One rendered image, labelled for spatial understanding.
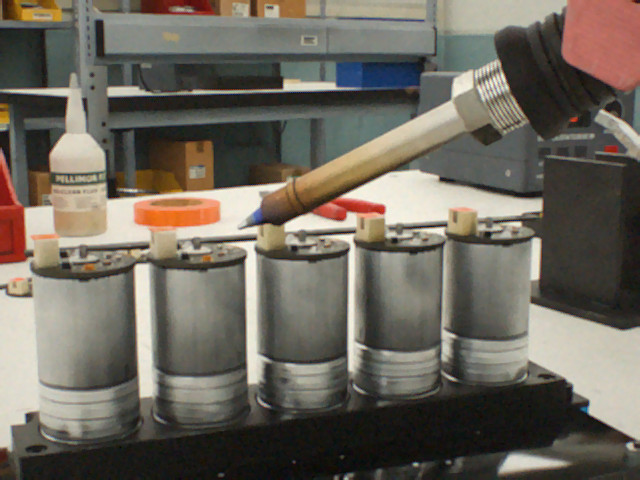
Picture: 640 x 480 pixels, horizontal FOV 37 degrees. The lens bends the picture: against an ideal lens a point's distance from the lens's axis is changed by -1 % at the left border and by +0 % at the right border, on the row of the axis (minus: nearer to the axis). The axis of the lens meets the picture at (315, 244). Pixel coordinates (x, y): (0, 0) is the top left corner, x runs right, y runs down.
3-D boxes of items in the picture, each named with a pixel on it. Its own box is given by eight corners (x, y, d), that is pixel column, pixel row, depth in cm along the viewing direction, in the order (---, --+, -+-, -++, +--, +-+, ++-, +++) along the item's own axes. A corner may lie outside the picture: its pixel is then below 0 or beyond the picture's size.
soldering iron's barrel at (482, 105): (268, 249, 22) (527, 125, 19) (239, 187, 22) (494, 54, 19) (295, 237, 23) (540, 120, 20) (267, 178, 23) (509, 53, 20)
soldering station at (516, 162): (633, 192, 80) (640, 74, 78) (521, 201, 75) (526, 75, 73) (517, 172, 93) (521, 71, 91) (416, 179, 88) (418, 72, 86)
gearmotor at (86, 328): (152, 469, 23) (144, 263, 22) (48, 485, 23) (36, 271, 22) (132, 433, 26) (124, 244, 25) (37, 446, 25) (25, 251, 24)
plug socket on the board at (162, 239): (187, 257, 24) (187, 230, 24) (153, 259, 23) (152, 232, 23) (180, 251, 24) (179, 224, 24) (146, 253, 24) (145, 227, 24)
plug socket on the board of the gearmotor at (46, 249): (71, 266, 23) (70, 238, 23) (33, 269, 22) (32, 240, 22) (66, 259, 23) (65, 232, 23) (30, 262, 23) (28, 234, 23)
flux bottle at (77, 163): (59, 238, 60) (51, 74, 58) (48, 229, 63) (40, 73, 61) (114, 233, 61) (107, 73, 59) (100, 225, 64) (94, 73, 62)
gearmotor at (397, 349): (456, 422, 26) (462, 238, 25) (375, 435, 26) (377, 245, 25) (415, 394, 29) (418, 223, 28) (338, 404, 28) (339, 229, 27)
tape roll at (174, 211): (236, 222, 65) (236, 204, 65) (153, 230, 62) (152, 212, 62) (198, 210, 70) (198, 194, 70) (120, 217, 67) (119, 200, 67)
